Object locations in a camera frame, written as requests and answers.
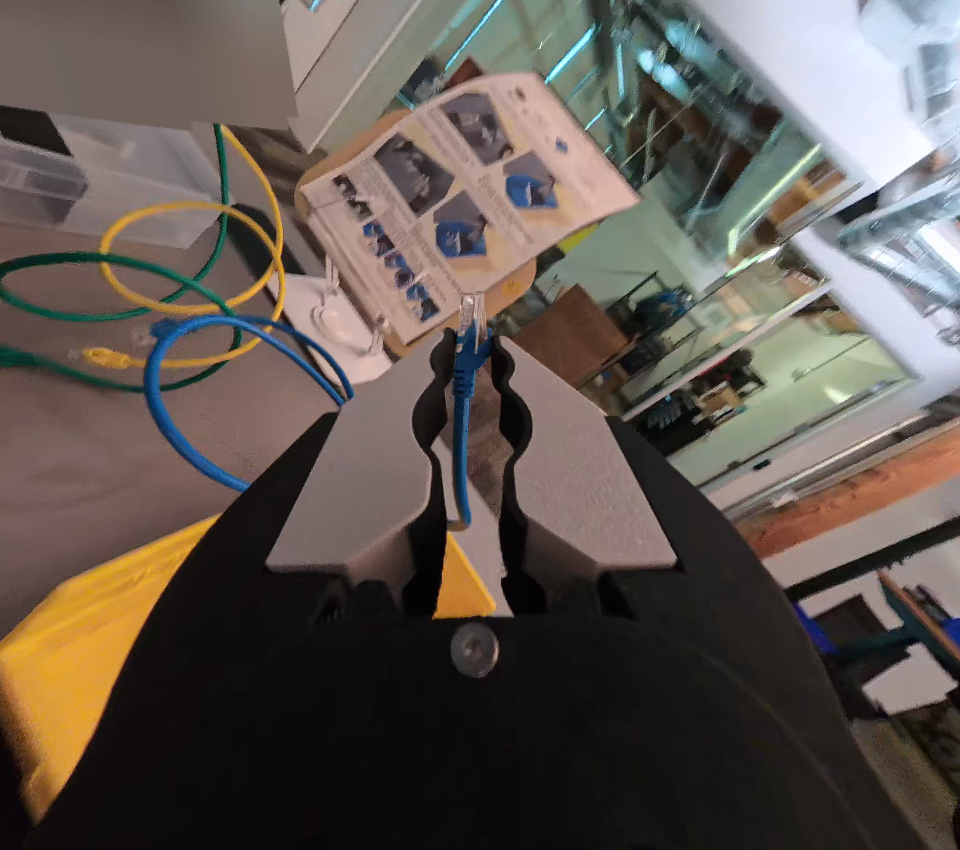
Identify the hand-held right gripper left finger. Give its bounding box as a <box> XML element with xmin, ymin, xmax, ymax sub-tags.
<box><xmin>266</xmin><ymin>329</ymin><xmax>460</xmax><ymax>617</ymax></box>

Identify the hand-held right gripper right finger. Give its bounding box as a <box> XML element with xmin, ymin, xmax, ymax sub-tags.
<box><xmin>489</xmin><ymin>336</ymin><xmax>678</xmax><ymax>617</ymax></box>

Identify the blue ethernet cable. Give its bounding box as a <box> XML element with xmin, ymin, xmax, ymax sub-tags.
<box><xmin>142</xmin><ymin>293</ymin><xmax>495</xmax><ymax>530</ymax></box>

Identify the yellow ethernet cable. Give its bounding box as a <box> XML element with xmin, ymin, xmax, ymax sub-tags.
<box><xmin>78</xmin><ymin>126</ymin><xmax>288</xmax><ymax>373</ymax></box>

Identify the green ethernet cable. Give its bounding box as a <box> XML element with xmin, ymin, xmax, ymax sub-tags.
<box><xmin>0</xmin><ymin>124</ymin><xmax>245</xmax><ymax>392</ymax></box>

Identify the clear plastic box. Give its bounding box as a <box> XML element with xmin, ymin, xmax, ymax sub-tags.
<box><xmin>0</xmin><ymin>107</ymin><xmax>235</xmax><ymax>255</ymax></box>

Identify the white board stand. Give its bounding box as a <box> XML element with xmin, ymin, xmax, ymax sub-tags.
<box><xmin>283</xmin><ymin>271</ymin><xmax>395</xmax><ymax>386</ymax></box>

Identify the wooden display board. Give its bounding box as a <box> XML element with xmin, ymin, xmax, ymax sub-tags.
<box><xmin>294</xmin><ymin>107</ymin><xmax>541</xmax><ymax>356</ymax></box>

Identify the wooden beam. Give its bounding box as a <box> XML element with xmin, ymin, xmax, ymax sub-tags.
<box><xmin>738</xmin><ymin>441</ymin><xmax>960</xmax><ymax>560</ymax></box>

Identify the yellow plastic bin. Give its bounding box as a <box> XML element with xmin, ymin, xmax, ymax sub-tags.
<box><xmin>0</xmin><ymin>512</ymin><xmax>498</xmax><ymax>829</ymax></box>

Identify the printed instruction sheet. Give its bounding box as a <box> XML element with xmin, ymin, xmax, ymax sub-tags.
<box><xmin>300</xmin><ymin>72</ymin><xmax>642</xmax><ymax>346</ymax></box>

